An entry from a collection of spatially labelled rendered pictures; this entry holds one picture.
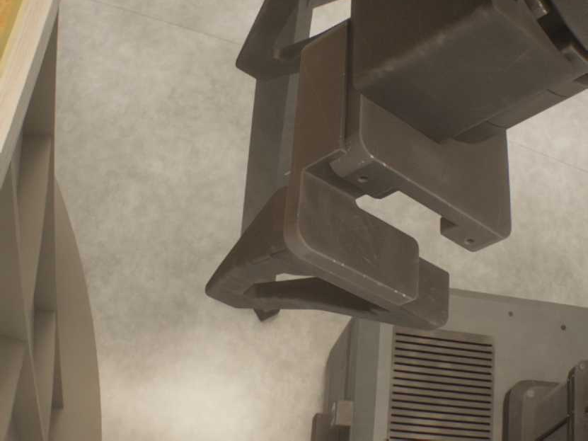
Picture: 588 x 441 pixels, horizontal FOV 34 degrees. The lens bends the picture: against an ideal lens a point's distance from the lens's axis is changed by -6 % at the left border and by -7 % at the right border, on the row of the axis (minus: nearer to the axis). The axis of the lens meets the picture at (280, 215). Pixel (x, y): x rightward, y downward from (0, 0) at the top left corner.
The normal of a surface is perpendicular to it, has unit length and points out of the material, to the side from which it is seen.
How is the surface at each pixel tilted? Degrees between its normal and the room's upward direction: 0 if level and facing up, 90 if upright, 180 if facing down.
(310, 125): 60
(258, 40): 87
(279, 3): 87
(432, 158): 30
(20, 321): 90
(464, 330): 0
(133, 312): 0
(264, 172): 87
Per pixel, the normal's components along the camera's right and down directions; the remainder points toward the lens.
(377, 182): -0.08, 0.86
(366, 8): -0.76, -0.39
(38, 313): 0.19, -0.48
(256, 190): -0.81, 0.37
